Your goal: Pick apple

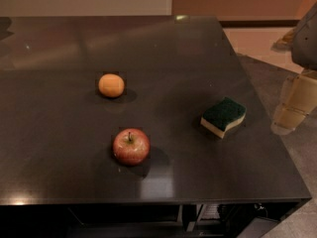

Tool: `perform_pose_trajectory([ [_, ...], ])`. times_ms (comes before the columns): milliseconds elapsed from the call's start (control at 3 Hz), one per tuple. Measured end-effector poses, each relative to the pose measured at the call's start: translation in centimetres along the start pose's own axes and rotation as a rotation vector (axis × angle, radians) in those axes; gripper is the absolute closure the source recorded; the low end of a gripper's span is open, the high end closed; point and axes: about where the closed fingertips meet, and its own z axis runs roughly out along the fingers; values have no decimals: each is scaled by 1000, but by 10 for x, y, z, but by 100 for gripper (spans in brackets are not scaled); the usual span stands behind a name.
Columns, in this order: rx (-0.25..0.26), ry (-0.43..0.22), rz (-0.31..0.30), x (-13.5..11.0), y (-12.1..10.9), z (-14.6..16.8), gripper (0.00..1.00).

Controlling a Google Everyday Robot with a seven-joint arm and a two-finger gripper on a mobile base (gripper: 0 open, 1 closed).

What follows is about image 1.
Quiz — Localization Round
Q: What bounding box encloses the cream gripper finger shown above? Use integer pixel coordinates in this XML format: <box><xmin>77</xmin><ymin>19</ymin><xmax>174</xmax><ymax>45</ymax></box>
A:
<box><xmin>271</xmin><ymin>69</ymin><xmax>317</xmax><ymax>135</ymax></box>

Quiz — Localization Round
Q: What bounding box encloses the red apple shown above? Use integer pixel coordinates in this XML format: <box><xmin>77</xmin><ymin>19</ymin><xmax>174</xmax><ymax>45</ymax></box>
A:
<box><xmin>113</xmin><ymin>128</ymin><xmax>151</xmax><ymax>166</ymax></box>

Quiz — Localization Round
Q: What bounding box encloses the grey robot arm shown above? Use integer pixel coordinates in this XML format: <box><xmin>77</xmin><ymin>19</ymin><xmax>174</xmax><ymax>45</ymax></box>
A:
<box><xmin>271</xmin><ymin>3</ymin><xmax>317</xmax><ymax>135</ymax></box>

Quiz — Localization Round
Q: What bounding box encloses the green yellow sponge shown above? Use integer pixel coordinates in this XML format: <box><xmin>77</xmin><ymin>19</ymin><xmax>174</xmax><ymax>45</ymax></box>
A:
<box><xmin>200</xmin><ymin>97</ymin><xmax>247</xmax><ymax>139</ymax></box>

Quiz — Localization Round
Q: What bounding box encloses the orange fruit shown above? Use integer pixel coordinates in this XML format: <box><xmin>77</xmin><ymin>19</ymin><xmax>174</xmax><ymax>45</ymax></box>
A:
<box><xmin>98</xmin><ymin>73</ymin><xmax>125</xmax><ymax>98</ymax></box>

